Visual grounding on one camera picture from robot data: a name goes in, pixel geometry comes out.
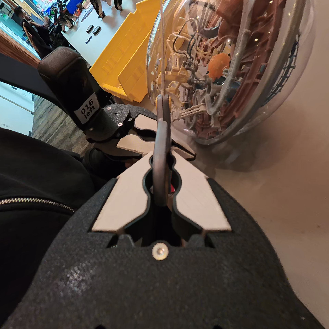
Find clear plastic maze ball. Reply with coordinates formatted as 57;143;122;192
145;0;316;146

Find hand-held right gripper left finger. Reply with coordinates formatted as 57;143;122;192
91;151;155;234

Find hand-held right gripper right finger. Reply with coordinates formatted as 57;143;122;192
170;150;232;232

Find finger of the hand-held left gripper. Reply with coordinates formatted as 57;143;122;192
116;132;197;160
134;113;158;131

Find grey orange scissors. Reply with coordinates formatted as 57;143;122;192
152;0;173;208

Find large yellow plastic bin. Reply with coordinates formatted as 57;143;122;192
89;0;165;104

